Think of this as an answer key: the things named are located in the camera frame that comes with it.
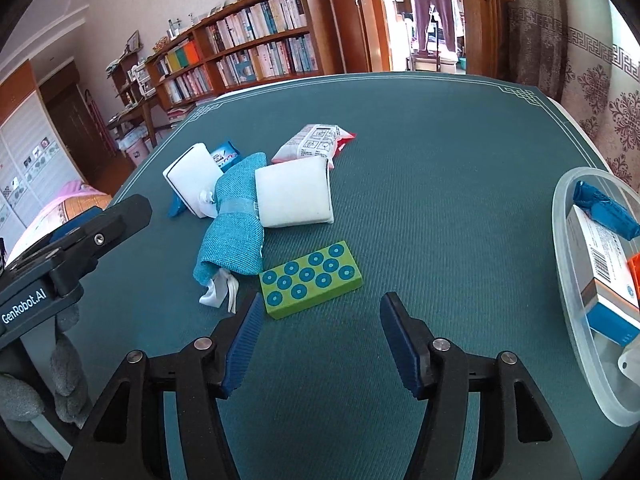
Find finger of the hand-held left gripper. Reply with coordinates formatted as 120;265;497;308
56;194;153;274

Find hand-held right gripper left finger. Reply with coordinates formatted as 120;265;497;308
60;292;265;480

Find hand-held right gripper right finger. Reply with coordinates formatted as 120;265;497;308
379;292;583;480

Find person's left hand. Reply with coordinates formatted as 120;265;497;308
0;302;94;453

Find pink bin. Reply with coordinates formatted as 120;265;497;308
124;139;151;168

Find pink bed blanket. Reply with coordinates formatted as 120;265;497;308
5;182;113;266

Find white foam block black edge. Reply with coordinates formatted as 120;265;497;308
162;142;225;219

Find green block with blue dots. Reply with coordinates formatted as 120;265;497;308
259;240;364;320

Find teal rolled cloth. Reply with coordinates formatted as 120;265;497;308
194;152;266;318

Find wardrobe with sliding doors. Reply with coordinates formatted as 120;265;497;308
0;60;76;241

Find blue white packet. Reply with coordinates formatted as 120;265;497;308
210;140;246;173

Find small wooden shelf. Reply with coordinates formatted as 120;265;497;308
106;50;161;148

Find green table mat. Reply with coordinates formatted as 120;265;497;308
65;72;618;480

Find clear plastic container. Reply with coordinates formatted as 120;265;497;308
551;166;640;428

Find white red snack packet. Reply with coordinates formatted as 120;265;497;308
271;124;357;168

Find wooden bookshelf with books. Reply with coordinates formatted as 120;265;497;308
145;0;346;116

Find white blue medicine box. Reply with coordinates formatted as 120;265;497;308
565;205;640;347

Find white plastic piece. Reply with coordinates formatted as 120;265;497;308
617;344;640;386

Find orange plastic piece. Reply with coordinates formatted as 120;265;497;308
626;252;640;306

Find blue crumpled packet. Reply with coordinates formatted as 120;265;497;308
572;180;640;241

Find patterned curtain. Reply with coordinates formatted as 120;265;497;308
505;0;640;191

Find wooden door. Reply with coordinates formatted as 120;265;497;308
457;0;511;81

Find purple hanging clothes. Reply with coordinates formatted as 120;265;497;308
409;0;463;58

